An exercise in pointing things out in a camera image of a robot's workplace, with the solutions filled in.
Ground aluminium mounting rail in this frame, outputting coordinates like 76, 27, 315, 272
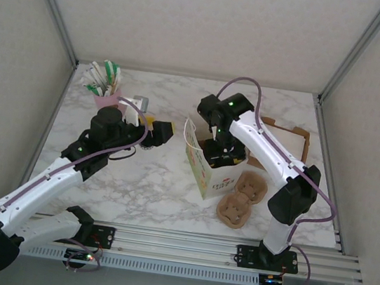
0, 206, 368, 285

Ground coffee cup with black lid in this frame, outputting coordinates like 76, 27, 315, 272
207, 158, 233, 172

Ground brown pulp cup carrier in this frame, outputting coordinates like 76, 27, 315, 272
213, 167, 271, 235

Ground aluminium frame post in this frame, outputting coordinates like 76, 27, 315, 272
317, 0, 380, 112
10, 0, 89, 68

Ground stack of paper cups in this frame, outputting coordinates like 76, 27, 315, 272
137, 138, 158, 152

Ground white paper takeout bag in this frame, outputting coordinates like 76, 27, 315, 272
174, 112, 255, 206

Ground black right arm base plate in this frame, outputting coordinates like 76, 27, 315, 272
234, 243, 302, 276

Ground white slotted cable duct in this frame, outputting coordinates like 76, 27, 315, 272
23, 241, 261, 285

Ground wooden stirrer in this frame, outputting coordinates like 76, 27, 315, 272
106, 69, 123, 98

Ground brown cardboard tray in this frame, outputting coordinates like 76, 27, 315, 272
245, 114, 313, 175

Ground aluminium table side rail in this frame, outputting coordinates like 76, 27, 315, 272
294, 96, 365, 256
8, 54, 79, 217

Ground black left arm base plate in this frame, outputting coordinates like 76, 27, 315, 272
88, 223, 118, 251

